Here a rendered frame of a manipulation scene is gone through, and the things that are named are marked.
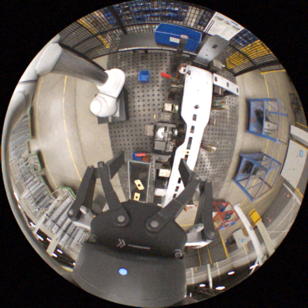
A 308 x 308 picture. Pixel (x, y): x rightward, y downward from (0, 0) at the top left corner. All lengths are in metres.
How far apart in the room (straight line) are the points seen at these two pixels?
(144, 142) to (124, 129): 0.26
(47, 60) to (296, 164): 8.51
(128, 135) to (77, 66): 0.79
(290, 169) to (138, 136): 8.43
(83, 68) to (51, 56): 0.20
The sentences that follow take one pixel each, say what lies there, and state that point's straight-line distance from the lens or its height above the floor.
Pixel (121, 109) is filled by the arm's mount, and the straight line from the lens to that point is 0.91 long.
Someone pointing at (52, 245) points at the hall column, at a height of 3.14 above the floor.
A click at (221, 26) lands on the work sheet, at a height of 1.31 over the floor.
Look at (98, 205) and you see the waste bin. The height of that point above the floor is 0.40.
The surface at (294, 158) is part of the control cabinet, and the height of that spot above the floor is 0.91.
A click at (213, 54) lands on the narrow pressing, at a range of 0.78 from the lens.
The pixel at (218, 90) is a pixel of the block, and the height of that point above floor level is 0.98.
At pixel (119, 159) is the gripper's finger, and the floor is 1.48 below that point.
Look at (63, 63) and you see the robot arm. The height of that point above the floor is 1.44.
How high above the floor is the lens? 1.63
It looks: 69 degrees down
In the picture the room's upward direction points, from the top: 173 degrees counter-clockwise
